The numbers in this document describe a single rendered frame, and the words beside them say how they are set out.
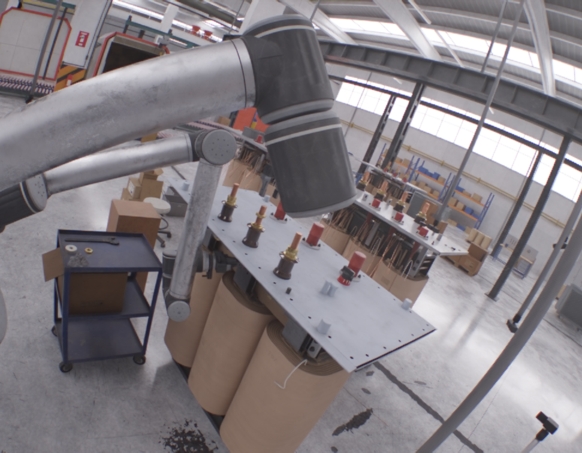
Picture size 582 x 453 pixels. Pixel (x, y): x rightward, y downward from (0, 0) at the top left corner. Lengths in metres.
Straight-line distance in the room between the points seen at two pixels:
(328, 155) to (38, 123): 0.50
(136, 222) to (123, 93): 2.19
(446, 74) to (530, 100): 2.64
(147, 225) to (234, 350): 1.33
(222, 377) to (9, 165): 1.68
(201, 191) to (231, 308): 0.68
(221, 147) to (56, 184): 0.76
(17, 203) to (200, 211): 0.74
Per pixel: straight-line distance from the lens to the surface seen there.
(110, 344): 2.65
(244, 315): 1.74
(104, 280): 2.15
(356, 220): 3.41
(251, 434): 1.90
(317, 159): 0.58
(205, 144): 1.35
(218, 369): 2.01
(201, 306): 2.16
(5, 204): 1.38
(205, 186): 1.38
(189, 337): 2.33
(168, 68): 0.58
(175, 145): 1.56
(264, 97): 0.61
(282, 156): 0.60
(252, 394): 1.77
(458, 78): 10.37
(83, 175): 1.57
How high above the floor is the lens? 2.00
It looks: 17 degrees down
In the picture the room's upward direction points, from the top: 23 degrees clockwise
